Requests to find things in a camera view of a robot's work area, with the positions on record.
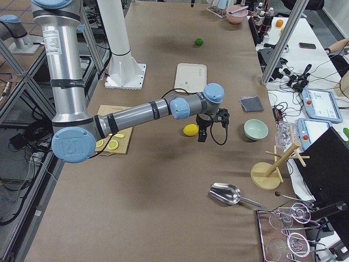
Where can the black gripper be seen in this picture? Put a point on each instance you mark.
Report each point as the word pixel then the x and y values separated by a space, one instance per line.
pixel 203 125

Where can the yellow lemon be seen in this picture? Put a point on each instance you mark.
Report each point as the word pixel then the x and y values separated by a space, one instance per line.
pixel 190 130

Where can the green lime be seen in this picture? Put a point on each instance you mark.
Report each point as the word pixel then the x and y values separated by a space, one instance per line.
pixel 199 41

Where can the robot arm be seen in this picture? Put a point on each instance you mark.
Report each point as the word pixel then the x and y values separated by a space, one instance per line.
pixel 76 132

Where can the cream rabbit tray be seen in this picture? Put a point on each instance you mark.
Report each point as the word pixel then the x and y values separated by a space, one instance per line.
pixel 191 77

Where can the mint green bowl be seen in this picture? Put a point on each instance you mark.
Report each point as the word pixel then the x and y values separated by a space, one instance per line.
pixel 255 129

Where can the grey folded cloth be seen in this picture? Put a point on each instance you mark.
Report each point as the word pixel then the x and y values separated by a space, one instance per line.
pixel 251 104

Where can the metal scoop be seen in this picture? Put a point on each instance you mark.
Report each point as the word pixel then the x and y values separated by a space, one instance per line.
pixel 230 194

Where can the wooden cup tree stand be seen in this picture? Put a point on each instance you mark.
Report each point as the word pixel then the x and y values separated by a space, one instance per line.
pixel 268 176

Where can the lemon slice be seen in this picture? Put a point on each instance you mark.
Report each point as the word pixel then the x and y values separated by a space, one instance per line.
pixel 99 143
pixel 113 145

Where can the wooden cutting board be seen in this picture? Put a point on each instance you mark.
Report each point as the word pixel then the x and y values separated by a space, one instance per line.
pixel 123 142

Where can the teach pendant tablet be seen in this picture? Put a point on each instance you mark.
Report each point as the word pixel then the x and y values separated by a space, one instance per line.
pixel 310 130
pixel 321 105

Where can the pink bowl with ice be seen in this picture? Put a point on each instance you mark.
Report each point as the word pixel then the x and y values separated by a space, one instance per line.
pixel 236 14

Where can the black monitor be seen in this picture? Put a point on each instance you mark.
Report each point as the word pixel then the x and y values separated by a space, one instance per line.
pixel 326 171

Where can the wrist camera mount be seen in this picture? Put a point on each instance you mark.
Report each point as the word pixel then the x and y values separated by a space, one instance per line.
pixel 222 116

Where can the white camera pillar mount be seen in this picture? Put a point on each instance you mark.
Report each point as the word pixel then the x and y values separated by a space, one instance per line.
pixel 124 72

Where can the wire glass rack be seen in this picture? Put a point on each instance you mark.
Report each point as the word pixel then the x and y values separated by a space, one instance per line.
pixel 298 233

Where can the aluminium frame post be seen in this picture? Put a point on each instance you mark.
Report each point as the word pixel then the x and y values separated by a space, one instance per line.
pixel 295 15

